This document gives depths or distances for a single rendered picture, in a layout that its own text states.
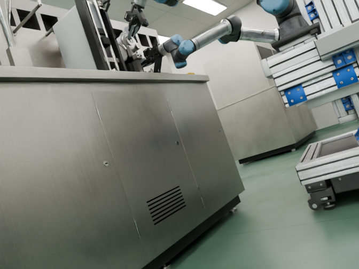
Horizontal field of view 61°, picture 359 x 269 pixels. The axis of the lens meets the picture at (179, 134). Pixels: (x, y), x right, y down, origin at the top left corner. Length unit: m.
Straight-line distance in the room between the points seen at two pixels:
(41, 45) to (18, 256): 1.39
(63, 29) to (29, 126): 1.00
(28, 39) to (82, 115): 0.93
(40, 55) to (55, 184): 1.12
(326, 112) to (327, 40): 4.65
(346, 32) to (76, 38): 1.36
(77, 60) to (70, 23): 0.21
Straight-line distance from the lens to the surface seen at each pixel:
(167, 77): 1.69
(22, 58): 1.63
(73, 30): 1.93
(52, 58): 2.08
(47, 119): 1.14
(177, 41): 1.90
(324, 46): 1.50
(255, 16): 6.55
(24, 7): 2.19
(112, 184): 1.22
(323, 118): 6.13
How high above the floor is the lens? 0.46
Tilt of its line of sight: 4 degrees up
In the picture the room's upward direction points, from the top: 19 degrees counter-clockwise
